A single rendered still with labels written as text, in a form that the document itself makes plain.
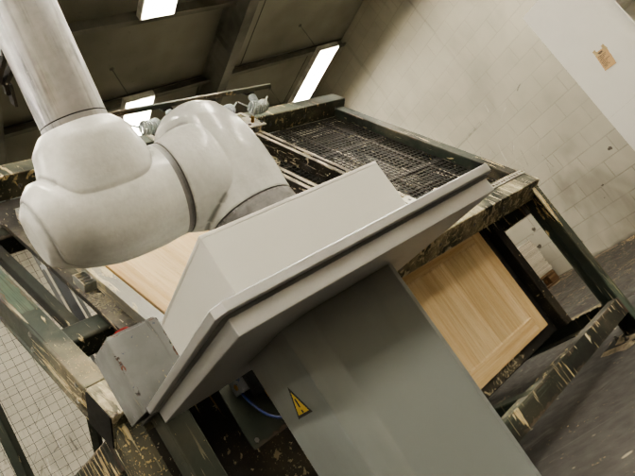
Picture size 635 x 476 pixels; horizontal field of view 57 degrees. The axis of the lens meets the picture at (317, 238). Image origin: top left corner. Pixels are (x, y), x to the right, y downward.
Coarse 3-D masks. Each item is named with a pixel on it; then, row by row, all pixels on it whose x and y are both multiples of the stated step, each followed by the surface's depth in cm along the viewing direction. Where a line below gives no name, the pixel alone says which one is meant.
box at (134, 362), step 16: (144, 320) 124; (112, 336) 119; (128, 336) 120; (144, 336) 122; (160, 336) 123; (112, 352) 117; (128, 352) 118; (144, 352) 120; (160, 352) 121; (176, 352) 123; (112, 368) 120; (128, 368) 117; (144, 368) 118; (160, 368) 120; (112, 384) 122; (128, 384) 117; (144, 384) 116; (160, 384) 118; (128, 400) 119; (144, 400) 115; (128, 416) 122; (144, 416) 120
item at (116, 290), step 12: (96, 276) 176; (108, 276) 176; (108, 288) 171; (120, 288) 171; (120, 300) 168; (132, 300) 167; (144, 300) 168; (132, 312) 165; (144, 312) 163; (156, 312) 164
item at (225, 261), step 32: (320, 192) 85; (352, 192) 88; (384, 192) 90; (256, 224) 79; (288, 224) 81; (320, 224) 83; (352, 224) 85; (192, 256) 79; (224, 256) 75; (256, 256) 76; (288, 256) 78; (192, 288) 83; (224, 288) 75; (192, 320) 88
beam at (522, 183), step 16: (528, 176) 277; (496, 192) 257; (512, 192) 258; (528, 192) 272; (480, 208) 241; (496, 208) 250; (512, 208) 264; (464, 224) 231; (480, 224) 243; (448, 240) 226; (464, 240) 238; (416, 256) 210; (432, 256) 221; (400, 272) 206; (96, 384) 137; (96, 400) 133; (112, 400) 133; (96, 416) 135; (112, 416) 129; (112, 432) 132; (112, 448) 134
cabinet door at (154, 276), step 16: (176, 240) 202; (192, 240) 203; (144, 256) 192; (160, 256) 193; (176, 256) 193; (112, 272) 183; (128, 272) 182; (144, 272) 184; (160, 272) 185; (176, 272) 185; (144, 288) 176; (160, 288) 177; (160, 304) 170
